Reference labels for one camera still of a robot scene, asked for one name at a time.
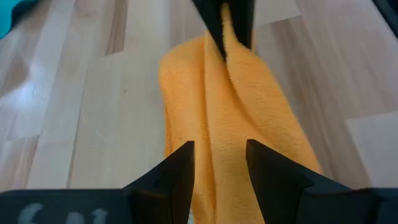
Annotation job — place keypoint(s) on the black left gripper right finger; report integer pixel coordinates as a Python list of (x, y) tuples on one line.
[(273, 186)]

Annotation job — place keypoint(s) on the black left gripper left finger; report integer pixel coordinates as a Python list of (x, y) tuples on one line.
[(174, 186)]

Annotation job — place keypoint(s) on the orange microfiber towel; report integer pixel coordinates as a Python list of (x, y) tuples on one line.
[(224, 124)]

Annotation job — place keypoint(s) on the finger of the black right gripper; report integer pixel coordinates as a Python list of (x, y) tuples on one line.
[(244, 18), (211, 18)]

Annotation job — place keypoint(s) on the teal microfiber towel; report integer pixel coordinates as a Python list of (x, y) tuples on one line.
[(7, 12)]

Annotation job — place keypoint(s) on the black metal table frame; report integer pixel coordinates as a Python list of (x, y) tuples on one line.
[(390, 12)]

